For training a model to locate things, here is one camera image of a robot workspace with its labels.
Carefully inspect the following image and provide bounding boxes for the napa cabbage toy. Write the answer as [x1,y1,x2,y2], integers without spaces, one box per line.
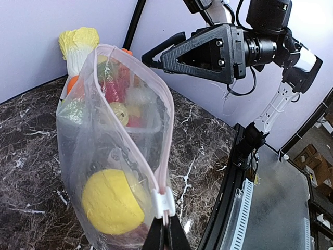
[58,27,99,78]

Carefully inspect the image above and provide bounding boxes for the black curved front rail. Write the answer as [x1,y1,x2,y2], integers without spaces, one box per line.
[198,124,245,250]

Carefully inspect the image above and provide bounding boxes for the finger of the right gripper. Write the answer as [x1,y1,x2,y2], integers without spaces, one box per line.
[160,24,234,84]
[141,32,186,69]

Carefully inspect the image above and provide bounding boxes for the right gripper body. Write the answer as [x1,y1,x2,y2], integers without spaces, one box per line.
[231,24,246,79]

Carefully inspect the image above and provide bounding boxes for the small red fruit toy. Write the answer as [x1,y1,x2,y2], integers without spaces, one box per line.
[127,115,142,128]

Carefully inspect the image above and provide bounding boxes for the white slotted cable duct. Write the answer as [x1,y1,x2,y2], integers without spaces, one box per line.
[230,178,254,250]

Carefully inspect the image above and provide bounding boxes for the pale yellow cabbage toy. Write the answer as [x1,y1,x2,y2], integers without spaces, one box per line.
[109,102,129,127]

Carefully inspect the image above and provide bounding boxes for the orange fruit toy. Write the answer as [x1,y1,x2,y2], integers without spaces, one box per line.
[67,75,79,94]

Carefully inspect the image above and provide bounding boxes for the yellow lemon toy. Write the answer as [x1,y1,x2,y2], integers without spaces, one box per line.
[81,169,147,235]

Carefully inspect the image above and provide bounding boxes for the green chayote toy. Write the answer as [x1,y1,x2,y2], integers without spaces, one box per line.
[58,98,85,125]

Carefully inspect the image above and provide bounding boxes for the white garlic toy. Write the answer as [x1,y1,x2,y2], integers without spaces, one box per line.
[125,87,151,105]

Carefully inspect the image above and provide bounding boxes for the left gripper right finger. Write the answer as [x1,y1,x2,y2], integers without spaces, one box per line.
[166,215,191,250]

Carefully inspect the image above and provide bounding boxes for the right black frame post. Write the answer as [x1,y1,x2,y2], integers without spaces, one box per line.
[123,0,146,50]

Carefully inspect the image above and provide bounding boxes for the clear dotted zip top bag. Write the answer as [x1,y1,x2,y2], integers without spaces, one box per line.
[56,44,175,249]

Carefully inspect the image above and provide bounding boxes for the red apple toy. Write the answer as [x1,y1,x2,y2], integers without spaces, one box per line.
[102,80,128,103]

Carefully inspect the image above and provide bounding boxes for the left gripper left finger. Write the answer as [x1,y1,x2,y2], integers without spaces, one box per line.
[142,218,164,250]

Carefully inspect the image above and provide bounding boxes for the orange pumpkin toy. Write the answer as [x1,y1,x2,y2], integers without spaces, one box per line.
[122,48,133,56]

